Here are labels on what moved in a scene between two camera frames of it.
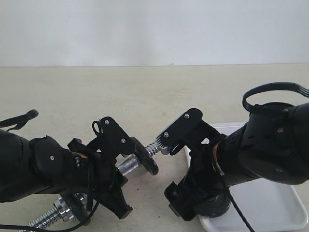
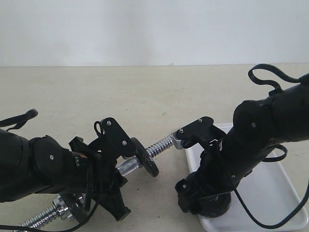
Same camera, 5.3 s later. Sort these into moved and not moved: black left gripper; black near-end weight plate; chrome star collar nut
Moved: black near-end weight plate
Not moved: black left gripper; chrome star collar nut
